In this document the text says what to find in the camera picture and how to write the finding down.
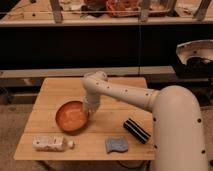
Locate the wooden table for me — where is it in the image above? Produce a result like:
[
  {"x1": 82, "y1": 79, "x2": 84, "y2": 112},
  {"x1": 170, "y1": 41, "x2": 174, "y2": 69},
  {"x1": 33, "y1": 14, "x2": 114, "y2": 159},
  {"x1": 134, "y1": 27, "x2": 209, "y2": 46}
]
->
[{"x1": 14, "y1": 78, "x2": 155, "y2": 161}]

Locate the black striped eraser block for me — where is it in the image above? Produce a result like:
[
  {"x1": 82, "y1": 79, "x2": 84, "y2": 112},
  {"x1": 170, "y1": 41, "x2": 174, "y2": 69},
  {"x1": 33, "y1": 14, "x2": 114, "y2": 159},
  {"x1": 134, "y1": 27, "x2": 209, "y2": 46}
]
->
[{"x1": 123, "y1": 118, "x2": 151, "y2": 144}]

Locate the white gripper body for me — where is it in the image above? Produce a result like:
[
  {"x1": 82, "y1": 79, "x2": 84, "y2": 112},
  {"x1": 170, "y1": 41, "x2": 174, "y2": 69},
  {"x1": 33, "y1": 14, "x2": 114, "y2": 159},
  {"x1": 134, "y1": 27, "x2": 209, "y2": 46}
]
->
[{"x1": 83, "y1": 94, "x2": 100, "y2": 115}]

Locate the white plastic bottle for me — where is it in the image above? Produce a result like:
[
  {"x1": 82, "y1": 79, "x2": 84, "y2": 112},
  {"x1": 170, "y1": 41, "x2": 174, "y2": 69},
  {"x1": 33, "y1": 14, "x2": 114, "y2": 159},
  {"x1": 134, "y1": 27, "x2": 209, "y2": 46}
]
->
[{"x1": 32, "y1": 136, "x2": 75, "y2": 152}]

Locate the black and white machine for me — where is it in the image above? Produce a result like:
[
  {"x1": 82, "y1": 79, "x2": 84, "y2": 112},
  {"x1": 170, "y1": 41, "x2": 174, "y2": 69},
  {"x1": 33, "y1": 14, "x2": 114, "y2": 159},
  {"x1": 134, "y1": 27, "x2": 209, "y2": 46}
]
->
[{"x1": 172, "y1": 39, "x2": 213, "y2": 78}]

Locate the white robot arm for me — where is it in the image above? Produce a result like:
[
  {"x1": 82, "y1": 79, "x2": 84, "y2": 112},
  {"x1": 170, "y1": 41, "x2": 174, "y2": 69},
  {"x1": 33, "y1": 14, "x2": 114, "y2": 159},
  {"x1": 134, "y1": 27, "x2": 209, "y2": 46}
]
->
[{"x1": 82, "y1": 71, "x2": 208, "y2": 171}]

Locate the orange ceramic bowl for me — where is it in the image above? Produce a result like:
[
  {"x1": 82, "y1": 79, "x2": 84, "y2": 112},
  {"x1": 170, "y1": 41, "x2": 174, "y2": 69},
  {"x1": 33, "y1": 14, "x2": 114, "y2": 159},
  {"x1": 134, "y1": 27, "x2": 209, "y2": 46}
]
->
[{"x1": 55, "y1": 101, "x2": 88, "y2": 132}]

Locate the blue sponge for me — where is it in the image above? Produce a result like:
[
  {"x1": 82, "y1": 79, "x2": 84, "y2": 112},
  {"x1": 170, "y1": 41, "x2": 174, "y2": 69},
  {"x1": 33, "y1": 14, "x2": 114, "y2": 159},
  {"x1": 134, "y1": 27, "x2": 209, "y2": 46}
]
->
[{"x1": 105, "y1": 137, "x2": 128, "y2": 153}]

